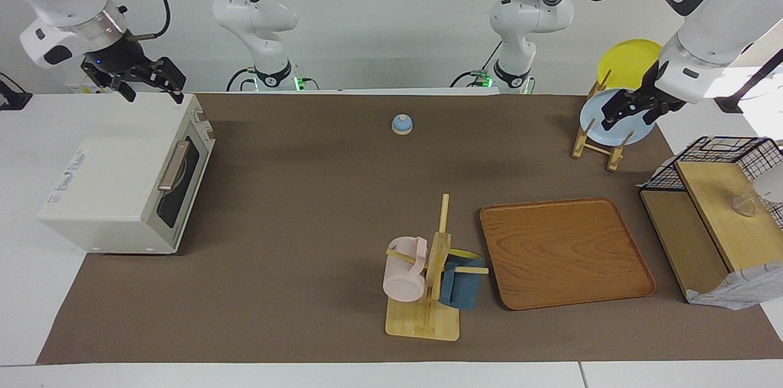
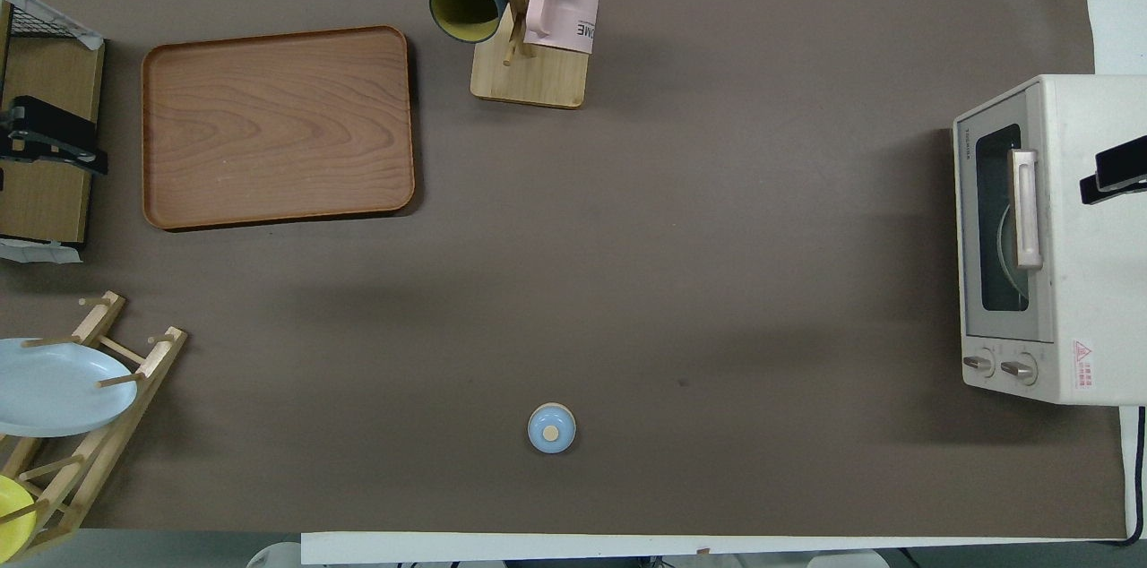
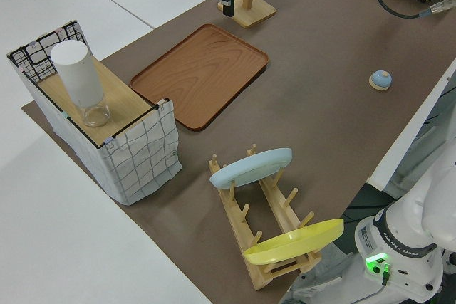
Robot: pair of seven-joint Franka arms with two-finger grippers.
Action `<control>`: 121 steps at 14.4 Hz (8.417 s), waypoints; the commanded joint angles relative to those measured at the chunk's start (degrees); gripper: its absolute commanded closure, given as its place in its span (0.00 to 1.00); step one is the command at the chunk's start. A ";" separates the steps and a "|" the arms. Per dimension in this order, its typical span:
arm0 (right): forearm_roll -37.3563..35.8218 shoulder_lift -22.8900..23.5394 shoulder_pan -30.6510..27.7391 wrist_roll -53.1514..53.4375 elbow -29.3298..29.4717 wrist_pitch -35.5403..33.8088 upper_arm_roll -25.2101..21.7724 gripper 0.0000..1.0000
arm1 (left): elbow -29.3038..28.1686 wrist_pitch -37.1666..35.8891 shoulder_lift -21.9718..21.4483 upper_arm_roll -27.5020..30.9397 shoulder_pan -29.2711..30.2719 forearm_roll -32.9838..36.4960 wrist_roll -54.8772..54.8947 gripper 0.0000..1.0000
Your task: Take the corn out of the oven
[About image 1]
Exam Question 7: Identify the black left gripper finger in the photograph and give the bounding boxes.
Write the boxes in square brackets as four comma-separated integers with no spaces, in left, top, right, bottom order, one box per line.
[641,100,669,127]
[602,89,640,132]

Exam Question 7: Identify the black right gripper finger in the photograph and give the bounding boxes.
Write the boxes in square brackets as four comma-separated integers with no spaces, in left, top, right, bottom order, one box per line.
[110,75,136,102]
[152,56,187,105]

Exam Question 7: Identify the white toaster oven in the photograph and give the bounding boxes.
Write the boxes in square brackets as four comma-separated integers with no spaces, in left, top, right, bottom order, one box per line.
[38,93,216,255]

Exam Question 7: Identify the light blue plate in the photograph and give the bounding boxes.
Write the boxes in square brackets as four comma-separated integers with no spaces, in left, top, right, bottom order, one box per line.
[579,88,655,147]

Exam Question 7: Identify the yellow plate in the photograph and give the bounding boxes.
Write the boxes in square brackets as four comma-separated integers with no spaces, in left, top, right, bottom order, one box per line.
[597,39,663,92]

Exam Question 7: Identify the wooden plate rack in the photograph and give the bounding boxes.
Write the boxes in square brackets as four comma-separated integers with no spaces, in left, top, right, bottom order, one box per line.
[571,70,634,173]

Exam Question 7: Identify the clear glass cup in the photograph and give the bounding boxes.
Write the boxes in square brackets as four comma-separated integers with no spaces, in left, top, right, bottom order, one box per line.
[728,192,759,217]

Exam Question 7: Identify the white rounded object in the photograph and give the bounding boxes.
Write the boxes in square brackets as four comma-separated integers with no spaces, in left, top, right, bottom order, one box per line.
[754,165,783,204]

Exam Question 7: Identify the brown wooden tray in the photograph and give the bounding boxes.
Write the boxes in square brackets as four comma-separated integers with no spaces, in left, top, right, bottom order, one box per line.
[480,197,656,312]

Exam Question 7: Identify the brown table mat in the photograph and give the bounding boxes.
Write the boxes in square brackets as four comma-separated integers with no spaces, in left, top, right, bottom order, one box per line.
[37,93,783,365]

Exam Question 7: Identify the white crumpled cloth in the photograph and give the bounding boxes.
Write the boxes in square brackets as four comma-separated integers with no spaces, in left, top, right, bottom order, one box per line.
[685,263,783,310]

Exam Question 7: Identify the dark teal mug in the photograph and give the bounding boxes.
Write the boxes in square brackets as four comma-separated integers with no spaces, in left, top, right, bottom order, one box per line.
[438,248,485,310]

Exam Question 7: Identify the pink mug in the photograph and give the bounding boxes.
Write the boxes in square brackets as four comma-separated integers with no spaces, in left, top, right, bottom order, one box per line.
[383,236,429,303]

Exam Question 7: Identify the wooden mug tree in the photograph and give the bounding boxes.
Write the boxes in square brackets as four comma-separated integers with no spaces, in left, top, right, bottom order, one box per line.
[385,193,490,341]

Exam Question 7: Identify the black right arm base cable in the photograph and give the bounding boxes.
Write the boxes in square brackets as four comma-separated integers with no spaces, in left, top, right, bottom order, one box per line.
[226,67,255,92]

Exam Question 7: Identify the black arm base cable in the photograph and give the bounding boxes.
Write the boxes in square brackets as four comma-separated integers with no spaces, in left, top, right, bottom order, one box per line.
[450,39,503,89]
[226,67,255,92]

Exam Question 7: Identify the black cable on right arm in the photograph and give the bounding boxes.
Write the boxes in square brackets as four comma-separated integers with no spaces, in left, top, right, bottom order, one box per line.
[125,0,172,41]

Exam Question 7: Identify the black wire basket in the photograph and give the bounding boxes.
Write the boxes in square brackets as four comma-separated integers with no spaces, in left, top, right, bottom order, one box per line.
[642,136,783,229]

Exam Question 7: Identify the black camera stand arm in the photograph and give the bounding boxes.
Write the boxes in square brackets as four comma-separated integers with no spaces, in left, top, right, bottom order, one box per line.
[714,48,783,114]

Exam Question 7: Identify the black clamp mount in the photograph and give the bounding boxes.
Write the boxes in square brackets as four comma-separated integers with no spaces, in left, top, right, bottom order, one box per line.
[0,73,32,111]

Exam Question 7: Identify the black left arm base cable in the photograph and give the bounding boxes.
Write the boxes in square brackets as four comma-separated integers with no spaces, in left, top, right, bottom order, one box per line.
[450,39,503,89]

